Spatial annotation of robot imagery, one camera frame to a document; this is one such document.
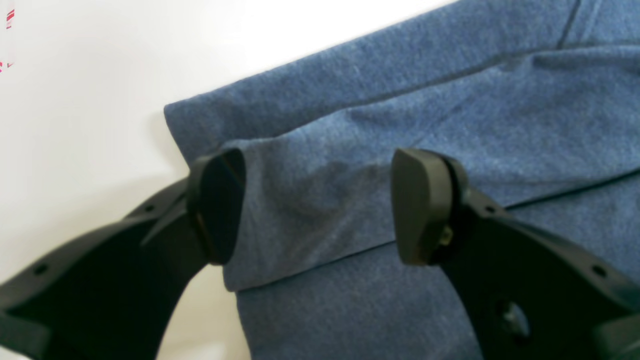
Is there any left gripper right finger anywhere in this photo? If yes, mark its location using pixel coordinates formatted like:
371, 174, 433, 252
391, 148, 640, 360

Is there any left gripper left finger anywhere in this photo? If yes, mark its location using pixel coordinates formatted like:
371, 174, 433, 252
0, 149, 247, 360

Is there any red tape rectangle marking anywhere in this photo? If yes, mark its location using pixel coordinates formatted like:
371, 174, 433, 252
0, 0, 16, 73

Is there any dark blue t-shirt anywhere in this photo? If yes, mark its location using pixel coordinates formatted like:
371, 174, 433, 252
164, 0, 639, 360

